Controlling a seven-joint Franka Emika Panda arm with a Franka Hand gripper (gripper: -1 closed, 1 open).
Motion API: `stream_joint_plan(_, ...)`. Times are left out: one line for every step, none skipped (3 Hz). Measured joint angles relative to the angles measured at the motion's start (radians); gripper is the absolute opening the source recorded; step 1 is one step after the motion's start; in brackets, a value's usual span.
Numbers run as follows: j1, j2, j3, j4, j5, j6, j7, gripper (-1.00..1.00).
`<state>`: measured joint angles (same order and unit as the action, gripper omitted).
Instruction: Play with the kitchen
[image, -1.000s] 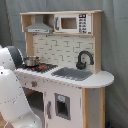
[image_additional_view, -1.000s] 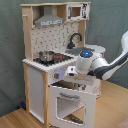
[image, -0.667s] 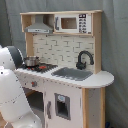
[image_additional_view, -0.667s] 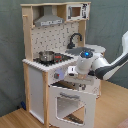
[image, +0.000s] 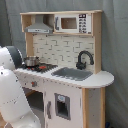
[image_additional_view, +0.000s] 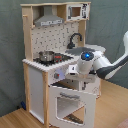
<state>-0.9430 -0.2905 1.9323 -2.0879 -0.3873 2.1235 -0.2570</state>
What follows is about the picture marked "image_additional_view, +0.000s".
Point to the silver toy pot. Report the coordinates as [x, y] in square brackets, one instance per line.
[46, 56]

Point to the black toy faucet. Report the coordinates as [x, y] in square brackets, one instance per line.
[71, 44]

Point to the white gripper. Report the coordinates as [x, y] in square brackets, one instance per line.
[71, 71]

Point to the white oven door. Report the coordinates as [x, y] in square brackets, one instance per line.
[63, 101]

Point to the black toy stovetop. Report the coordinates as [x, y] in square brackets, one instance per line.
[58, 58]

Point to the left red stove knob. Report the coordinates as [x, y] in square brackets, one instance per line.
[56, 76]

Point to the grey toy sink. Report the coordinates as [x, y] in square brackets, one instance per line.
[77, 51]

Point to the grey range hood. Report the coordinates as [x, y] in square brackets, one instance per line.
[48, 18]

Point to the white toy microwave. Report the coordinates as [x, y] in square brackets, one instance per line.
[77, 11]

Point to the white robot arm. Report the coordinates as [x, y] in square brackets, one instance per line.
[95, 60]

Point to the wooden toy kitchen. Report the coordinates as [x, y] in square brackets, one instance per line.
[39, 78]

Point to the grey fabric backdrop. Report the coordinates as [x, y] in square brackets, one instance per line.
[106, 26]

